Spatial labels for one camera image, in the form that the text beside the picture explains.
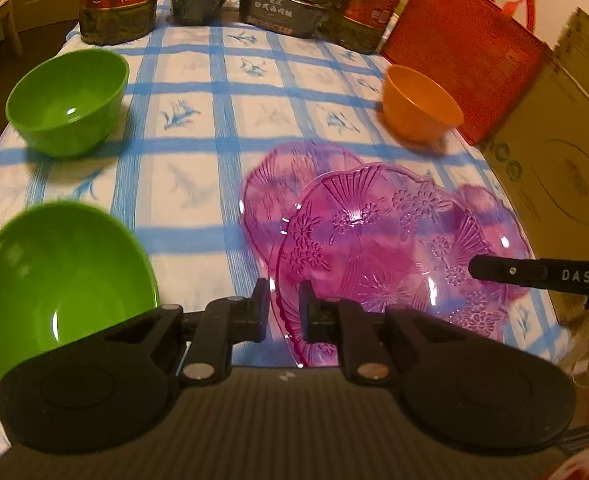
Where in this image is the black instant rice box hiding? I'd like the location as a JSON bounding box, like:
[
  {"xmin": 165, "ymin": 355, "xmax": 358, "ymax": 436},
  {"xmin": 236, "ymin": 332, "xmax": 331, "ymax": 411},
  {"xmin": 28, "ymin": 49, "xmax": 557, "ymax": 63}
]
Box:
[{"xmin": 237, "ymin": 0, "xmax": 351, "ymax": 40}]

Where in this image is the orange plastic bowl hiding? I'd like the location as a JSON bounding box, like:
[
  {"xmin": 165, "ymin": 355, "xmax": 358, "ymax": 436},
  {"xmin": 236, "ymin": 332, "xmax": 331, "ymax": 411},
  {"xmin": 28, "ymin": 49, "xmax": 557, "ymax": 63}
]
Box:
[{"xmin": 381, "ymin": 64, "xmax": 465, "ymax": 145}]

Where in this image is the red tote bag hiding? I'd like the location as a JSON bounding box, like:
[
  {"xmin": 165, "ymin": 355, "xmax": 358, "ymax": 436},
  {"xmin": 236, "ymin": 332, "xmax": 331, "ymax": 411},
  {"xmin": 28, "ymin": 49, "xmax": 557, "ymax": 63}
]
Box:
[{"xmin": 378, "ymin": 0, "xmax": 552, "ymax": 147}]

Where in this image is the pink patterned plastic plate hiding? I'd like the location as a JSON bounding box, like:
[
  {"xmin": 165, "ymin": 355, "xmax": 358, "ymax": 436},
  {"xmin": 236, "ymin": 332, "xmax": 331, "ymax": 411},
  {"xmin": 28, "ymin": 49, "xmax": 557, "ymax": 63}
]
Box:
[{"xmin": 451, "ymin": 184, "xmax": 534, "ymax": 311}]

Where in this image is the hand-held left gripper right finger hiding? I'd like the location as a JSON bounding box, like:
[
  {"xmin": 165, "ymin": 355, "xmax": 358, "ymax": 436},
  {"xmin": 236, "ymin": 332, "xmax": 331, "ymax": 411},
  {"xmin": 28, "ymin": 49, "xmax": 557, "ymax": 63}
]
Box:
[{"xmin": 299, "ymin": 280, "xmax": 469, "ymax": 387}]

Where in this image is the dark jar with red lid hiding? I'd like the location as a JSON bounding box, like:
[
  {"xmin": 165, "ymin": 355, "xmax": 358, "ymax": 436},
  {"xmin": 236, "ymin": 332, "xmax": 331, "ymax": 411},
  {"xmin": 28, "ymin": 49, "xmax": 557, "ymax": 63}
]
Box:
[{"xmin": 167, "ymin": 0, "xmax": 236, "ymax": 27}]

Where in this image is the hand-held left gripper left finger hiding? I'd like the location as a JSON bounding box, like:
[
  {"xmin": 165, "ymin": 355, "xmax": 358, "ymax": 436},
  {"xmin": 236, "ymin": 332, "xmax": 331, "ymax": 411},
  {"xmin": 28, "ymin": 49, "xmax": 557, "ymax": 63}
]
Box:
[{"xmin": 103, "ymin": 277, "xmax": 272, "ymax": 387}]

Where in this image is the green plastic bowl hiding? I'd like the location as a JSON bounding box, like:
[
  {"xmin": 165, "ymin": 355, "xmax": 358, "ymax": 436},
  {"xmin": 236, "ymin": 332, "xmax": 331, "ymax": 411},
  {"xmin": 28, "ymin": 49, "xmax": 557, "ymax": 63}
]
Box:
[
  {"xmin": 5, "ymin": 49, "xmax": 130, "ymax": 159},
  {"xmin": 0, "ymin": 201, "xmax": 160, "ymax": 383}
]

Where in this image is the pink glass plate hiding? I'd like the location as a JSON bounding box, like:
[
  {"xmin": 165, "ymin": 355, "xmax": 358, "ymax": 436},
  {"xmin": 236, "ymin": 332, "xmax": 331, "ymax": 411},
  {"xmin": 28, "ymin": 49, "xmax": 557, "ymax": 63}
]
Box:
[
  {"xmin": 268, "ymin": 162, "xmax": 512, "ymax": 367},
  {"xmin": 242, "ymin": 141, "xmax": 370, "ymax": 261}
]

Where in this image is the oil bottle in red sleeve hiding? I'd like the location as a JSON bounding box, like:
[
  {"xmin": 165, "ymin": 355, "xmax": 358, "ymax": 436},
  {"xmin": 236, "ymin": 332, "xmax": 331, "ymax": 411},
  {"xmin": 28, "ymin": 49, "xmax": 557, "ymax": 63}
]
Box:
[{"xmin": 331, "ymin": 0, "xmax": 415, "ymax": 56}]

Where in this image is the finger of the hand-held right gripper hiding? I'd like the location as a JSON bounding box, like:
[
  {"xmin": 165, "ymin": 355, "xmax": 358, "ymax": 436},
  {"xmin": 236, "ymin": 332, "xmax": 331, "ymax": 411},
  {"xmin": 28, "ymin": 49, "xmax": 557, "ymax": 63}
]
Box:
[{"xmin": 468, "ymin": 254, "xmax": 549, "ymax": 291}]

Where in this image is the cardboard box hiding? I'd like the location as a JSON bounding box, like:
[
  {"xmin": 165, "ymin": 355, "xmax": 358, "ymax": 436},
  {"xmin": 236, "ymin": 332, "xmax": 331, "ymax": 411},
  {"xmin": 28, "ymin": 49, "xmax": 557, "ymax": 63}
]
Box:
[{"xmin": 477, "ymin": 7, "xmax": 589, "ymax": 328}]

